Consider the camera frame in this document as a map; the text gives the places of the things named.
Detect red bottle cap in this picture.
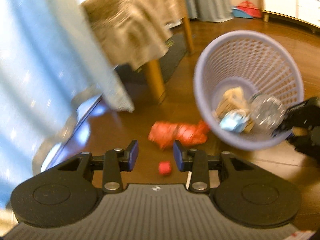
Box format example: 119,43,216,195
158,161,172,176

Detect clear plastic water bottle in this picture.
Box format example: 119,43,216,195
249,94,286,133

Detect cream paper snack bag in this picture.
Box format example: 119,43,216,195
212,87,254,133

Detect lavender plastic mesh basket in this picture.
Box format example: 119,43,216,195
194,30,304,151

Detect white plastic spoon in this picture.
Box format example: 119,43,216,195
185,172,192,190

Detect crumpled orange plastic bag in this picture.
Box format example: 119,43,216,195
148,120,210,149

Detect wooden table leg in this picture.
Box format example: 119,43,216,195
143,60,166,104

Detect blue star curtain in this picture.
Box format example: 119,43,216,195
1,0,134,209

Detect dark green floor mat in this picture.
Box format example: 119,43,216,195
115,33,187,85

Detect white wooden cabinet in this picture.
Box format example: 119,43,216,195
262,0,319,32

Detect red plastic basin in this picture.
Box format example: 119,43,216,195
236,1,263,18

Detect blue plastic basin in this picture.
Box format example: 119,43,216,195
232,7,253,19

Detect beige tablecloth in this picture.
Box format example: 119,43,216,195
81,0,184,71

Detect grey bed skirt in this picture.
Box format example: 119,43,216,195
185,0,233,23

